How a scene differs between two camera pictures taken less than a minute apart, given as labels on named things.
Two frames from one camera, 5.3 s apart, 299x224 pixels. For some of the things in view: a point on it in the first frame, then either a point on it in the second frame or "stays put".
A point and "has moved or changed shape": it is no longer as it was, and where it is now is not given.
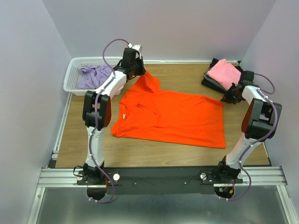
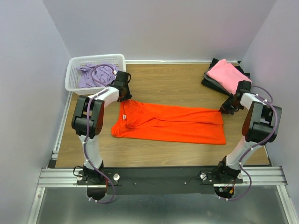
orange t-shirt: x=147 y=112 has moved or changed shape
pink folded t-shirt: x=224 y=73 stays put
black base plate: x=162 y=180 stays put
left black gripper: x=142 y=70 to x=128 y=95
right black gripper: x=227 y=98 to x=224 y=109
